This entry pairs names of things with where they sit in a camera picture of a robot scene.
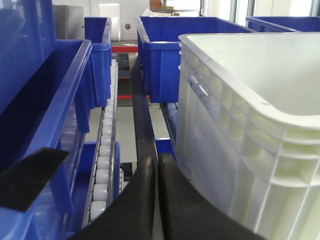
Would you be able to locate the blue bin top centre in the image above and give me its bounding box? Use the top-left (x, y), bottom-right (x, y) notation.
top-left (136, 16), bottom-right (253, 104)

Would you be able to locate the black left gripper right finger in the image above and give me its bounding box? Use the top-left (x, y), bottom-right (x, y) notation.
top-left (158, 152), bottom-right (260, 240)

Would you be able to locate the near blue bin left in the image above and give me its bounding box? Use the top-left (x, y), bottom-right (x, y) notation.
top-left (0, 40), bottom-right (94, 240)

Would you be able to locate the red shelf frame beam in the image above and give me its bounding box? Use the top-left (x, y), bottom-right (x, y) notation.
top-left (112, 45), bottom-right (138, 54)

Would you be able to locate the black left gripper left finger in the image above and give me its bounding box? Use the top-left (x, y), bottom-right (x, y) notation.
top-left (70, 157), bottom-right (156, 240)

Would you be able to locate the tall blue bin corner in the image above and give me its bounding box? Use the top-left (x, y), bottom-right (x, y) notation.
top-left (0, 0), bottom-right (56, 112)

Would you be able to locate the blue bin far right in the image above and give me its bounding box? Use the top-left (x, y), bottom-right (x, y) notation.
top-left (245, 16), bottom-right (320, 33)

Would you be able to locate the white roller track left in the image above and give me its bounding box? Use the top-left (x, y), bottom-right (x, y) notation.
top-left (82, 59), bottom-right (118, 228)

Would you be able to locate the small blue bin behind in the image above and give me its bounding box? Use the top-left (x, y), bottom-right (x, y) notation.
top-left (84, 17), bottom-right (112, 107)

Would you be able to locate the white plastic tote bin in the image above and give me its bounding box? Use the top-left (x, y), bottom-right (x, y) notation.
top-left (175, 32), bottom-right (320, 240)

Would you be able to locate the black angled plate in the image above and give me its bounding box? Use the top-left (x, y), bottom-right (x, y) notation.
top-left (0, 147), bottom-right (70, 213)

